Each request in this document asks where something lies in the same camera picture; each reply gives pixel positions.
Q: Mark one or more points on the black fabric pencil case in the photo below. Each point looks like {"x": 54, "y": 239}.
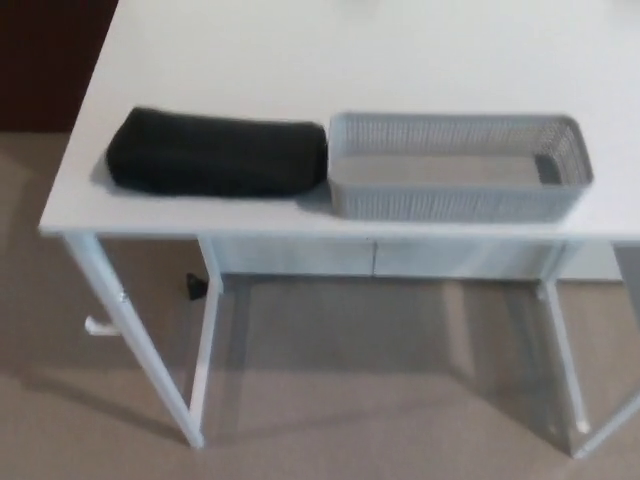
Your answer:
{"x": 215, "y": 152}

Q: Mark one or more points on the white cabinet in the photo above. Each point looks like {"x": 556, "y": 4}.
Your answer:
{"x": 300, "y": 257}

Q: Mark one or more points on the small black floor wedge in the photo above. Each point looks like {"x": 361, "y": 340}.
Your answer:
{"x": 195, "y": 287}

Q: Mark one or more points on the grey perforated plastic basket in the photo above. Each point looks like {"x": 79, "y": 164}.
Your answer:
{"x": 450, "y": 202}

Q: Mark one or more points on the white hook on table leg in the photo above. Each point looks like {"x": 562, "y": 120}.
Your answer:
{"x": 100, "y": 327}

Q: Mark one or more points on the dark brown wooden panel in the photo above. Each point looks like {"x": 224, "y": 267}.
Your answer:
{"x": 45, "y": 65}

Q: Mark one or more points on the white metal table leg frame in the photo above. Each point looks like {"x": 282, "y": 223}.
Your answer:
{"x": 565, "y": 340}
{"x": 150, "y": 350}

